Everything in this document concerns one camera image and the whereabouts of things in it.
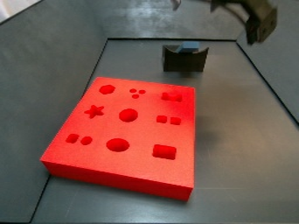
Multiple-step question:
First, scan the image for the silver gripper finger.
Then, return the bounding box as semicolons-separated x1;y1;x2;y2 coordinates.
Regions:
170;0;181;11

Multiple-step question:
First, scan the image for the blue double-square slotted block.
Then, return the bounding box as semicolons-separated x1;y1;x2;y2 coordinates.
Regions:
174;41;200;53

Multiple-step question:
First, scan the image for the red shape-sorting board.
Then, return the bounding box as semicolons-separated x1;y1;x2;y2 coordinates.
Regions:
41;77;194;200

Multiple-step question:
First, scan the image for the black curved cradle stand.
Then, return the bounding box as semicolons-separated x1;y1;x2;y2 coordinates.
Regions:
162;45;209;72

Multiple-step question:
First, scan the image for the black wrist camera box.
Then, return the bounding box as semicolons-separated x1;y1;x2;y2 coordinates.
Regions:
209;0;277;45

